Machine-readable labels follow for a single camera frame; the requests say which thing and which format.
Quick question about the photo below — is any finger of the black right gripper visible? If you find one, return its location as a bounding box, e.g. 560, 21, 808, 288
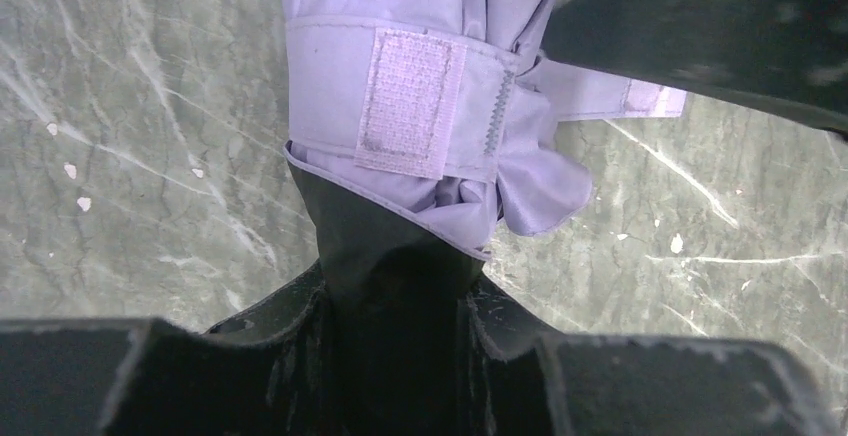
542, 0, 847, 135

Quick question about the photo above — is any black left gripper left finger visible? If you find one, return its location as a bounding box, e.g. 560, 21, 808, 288
1, 267, 332, 435

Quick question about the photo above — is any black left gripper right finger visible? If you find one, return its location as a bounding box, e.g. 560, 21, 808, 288
457, 278, 839, 435

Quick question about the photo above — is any light purple folding umbrella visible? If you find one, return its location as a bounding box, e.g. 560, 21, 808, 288
278, 0, 690, 436

